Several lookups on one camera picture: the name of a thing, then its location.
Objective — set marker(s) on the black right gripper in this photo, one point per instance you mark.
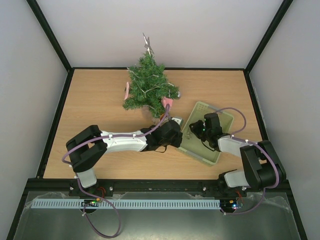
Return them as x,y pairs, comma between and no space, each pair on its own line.
196,128

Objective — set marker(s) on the green perforated plastic basket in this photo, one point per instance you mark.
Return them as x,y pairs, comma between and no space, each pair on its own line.
198,140

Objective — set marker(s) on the pink felt bow ornament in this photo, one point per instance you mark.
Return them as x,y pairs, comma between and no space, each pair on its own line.
167,101

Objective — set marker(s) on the small green christmas tree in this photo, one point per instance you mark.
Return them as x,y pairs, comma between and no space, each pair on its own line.
150,87

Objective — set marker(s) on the silver star ornament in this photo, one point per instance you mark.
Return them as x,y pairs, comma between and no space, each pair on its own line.
147,45

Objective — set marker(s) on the silver merry christmas sign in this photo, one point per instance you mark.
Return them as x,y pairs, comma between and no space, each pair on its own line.
188,135

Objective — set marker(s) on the snowman ornament brown hat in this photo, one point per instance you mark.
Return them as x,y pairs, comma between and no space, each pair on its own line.
164,117

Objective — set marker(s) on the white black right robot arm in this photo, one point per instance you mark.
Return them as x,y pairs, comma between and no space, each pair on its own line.
262,168

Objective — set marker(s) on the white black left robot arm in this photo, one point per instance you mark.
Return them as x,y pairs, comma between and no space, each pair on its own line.
87,147

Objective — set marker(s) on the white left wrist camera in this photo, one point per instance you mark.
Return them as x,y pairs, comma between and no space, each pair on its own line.
177,119

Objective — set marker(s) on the light blue slotted cable duct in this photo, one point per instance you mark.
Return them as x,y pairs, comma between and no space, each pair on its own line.
128,204

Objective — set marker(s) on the black front mounting rail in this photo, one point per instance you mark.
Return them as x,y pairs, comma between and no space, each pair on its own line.
203,187

